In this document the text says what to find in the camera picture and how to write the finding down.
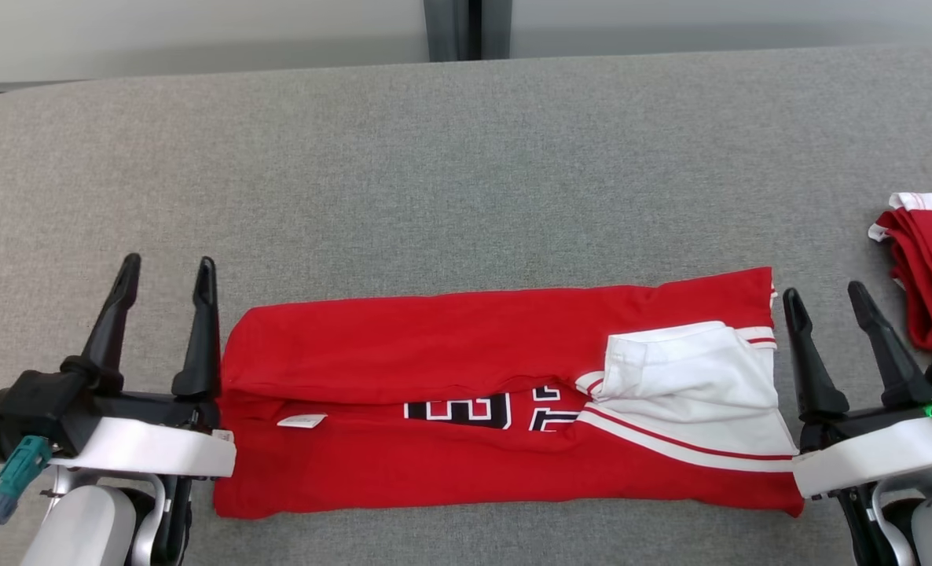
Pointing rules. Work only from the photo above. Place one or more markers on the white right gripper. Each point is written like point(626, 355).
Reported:
point(875, 456)

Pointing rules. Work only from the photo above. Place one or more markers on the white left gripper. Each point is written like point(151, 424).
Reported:
point(152, 452)

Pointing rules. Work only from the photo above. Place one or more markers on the red shirt with white collar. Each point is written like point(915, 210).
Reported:
point(434, 354)

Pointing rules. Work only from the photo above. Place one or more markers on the grey fabric sofa seat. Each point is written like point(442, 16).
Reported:
point(466, 173)

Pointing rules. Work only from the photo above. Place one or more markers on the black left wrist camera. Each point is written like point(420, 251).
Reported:
point(30, 409)

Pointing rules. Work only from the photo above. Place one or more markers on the grey metal partition post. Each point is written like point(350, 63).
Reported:
point(454, 27)

